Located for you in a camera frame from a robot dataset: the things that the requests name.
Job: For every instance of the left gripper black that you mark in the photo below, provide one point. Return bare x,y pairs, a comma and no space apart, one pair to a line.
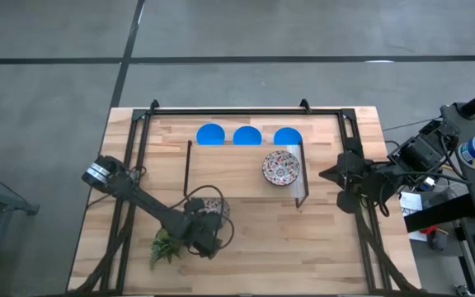
202,243

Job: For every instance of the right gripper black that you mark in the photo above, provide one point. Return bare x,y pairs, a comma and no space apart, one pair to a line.
351,177

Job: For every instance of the patterned ceramic mini bowl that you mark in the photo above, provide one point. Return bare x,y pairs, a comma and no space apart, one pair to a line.
280,168
219,206

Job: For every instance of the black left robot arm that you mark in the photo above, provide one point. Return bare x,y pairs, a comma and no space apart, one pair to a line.
147,202

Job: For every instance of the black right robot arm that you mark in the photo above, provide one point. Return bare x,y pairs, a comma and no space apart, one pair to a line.
417,154

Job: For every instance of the wooden shelf riser black legs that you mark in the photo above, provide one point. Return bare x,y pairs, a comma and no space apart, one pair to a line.
229,173

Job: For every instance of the small green potted plant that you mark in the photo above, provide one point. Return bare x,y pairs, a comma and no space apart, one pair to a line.
163,249

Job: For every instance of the blue round disc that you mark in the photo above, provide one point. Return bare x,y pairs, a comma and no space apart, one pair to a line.
247,136
288,137
210,134

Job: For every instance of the white paper sheet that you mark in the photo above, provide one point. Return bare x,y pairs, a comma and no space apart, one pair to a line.
410,204

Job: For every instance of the small red object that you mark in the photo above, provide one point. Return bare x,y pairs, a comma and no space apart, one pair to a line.
429,230

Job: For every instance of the black support beam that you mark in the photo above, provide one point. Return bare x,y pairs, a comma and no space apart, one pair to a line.
439,212

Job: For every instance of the small dark grey object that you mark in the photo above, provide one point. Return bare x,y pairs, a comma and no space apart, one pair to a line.
438,241

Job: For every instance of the black metal table frame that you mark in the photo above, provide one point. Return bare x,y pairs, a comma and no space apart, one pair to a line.
241,111

